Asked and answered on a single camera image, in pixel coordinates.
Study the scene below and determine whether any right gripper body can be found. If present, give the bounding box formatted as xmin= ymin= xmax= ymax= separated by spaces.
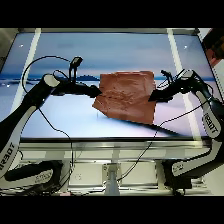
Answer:
xmin=147 ymin=85 xmax=177 ymax=103

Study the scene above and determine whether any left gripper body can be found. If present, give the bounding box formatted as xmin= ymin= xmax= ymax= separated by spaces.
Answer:
xmin=75 ymin=83 xmax=103 ymax=99

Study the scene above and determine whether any red-brown garment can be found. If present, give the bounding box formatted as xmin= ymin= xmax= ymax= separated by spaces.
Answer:
xmin=91 ymin=70 xmax=158 ymax=126

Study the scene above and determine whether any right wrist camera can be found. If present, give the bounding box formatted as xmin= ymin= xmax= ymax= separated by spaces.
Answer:
xmin=160 ymin=69 xmax=175 ymax=86

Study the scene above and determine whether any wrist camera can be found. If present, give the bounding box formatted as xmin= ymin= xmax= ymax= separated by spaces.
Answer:
xmin=160 ymin=69 xmax=175 ymax=86
xmin=68 ymin=56 xmax=84 ymax=85

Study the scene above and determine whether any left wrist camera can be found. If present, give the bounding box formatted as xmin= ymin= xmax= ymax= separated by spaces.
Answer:
xmin=68 ymin=56 xmax=84 ymax=85

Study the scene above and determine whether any black cable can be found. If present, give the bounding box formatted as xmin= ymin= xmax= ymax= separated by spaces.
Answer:
xmin=20 ymin=55 xmax=76 ymax=188
xmin=116 ymin=95 xmax=215 ymax=184

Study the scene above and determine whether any silver frame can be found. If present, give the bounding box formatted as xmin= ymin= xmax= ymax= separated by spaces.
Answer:
xmin=0 ymin=139 xmax=224 ymax=196

